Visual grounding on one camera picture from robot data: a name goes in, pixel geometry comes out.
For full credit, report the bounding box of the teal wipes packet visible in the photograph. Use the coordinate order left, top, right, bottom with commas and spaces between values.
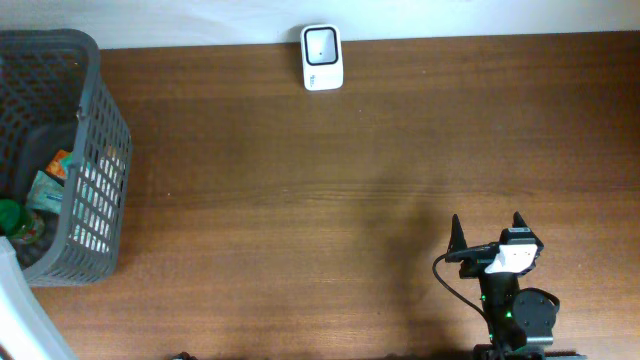
26, 171, 64, 214

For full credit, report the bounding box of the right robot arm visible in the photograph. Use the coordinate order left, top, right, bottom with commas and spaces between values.
432, 212, 584, 360

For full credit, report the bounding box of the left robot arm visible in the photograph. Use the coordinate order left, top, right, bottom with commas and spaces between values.
1, 237, 77, 360

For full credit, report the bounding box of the white barcode scanner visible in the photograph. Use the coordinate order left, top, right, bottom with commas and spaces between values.
300, 24, 344, 91

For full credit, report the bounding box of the orange snack packet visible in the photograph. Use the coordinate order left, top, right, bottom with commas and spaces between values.
45, 150, 73, 180

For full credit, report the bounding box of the grey plastic mesh basket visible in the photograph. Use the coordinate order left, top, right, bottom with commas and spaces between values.
1, 29, 133, 287

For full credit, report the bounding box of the green bottle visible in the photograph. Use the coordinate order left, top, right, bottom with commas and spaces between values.
1, 199, 45, 245

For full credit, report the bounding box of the right black cable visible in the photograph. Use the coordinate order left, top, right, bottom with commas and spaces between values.
432, 252, 496, 346

